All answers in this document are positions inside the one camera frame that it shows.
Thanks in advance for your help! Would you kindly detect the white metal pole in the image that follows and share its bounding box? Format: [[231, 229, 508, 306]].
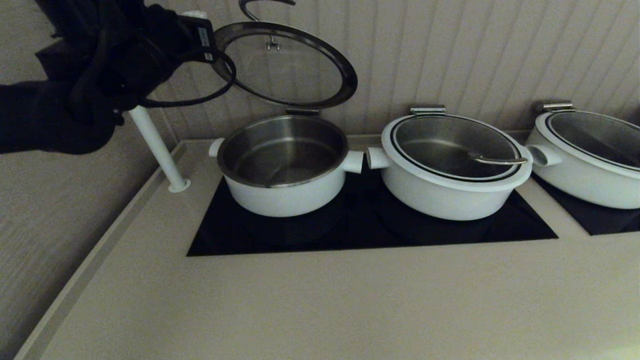
[[127, 104, 192, 194]]

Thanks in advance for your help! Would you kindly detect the glass lid with white rim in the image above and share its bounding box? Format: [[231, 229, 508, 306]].
[[211, 0, 359, 111], [537, 110, 640, 180], [381, 114, 532, 193]]

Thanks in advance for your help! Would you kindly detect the white round pot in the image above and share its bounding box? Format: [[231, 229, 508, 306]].
[[208, 115, 364, 218], [366, 114, 533, 222], [525, 110, 640, 210]]

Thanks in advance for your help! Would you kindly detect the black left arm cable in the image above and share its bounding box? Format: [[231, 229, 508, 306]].
[[140, 47, 237, 109]]

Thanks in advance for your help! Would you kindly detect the wide black glass cooktop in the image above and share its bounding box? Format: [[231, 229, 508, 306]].
[[186, 165, 558, 257]]

